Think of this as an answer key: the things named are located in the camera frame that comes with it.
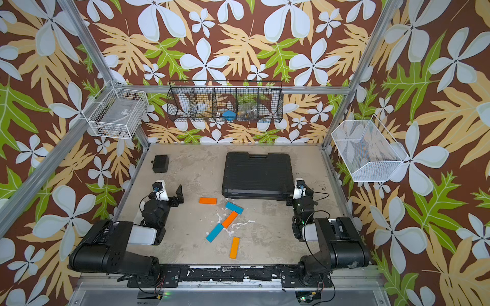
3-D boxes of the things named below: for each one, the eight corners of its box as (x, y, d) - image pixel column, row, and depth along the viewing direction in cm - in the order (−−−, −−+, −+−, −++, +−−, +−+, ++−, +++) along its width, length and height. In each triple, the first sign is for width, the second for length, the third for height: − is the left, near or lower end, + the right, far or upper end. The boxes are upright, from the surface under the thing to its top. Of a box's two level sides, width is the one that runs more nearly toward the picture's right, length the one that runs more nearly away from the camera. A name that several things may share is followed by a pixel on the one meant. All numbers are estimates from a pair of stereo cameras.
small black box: (151, 173, 109) (148, 168, 105) (156, 158, 116) (153, 154, 112) (166, 173, 109) (163, 168, 105) (170, 158, 116) (168, 154, 112)
